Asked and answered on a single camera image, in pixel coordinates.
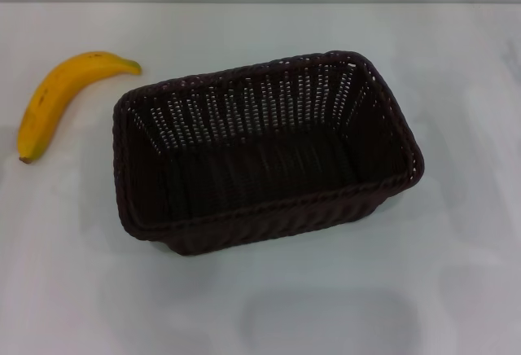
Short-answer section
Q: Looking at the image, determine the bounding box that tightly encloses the yellow banana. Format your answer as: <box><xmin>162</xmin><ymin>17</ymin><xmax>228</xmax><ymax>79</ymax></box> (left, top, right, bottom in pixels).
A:
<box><xmin>17</xmin><ymin>50</ymin><xmax>143</xmax><ymax>164</ymax></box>

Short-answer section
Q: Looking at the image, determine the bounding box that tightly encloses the black woven plastic basket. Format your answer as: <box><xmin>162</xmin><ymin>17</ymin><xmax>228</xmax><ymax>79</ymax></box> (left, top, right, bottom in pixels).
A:
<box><xmin>112</xmin><ymin>49</ymin><xmax>427</xmax><ymax>258</ymax></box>

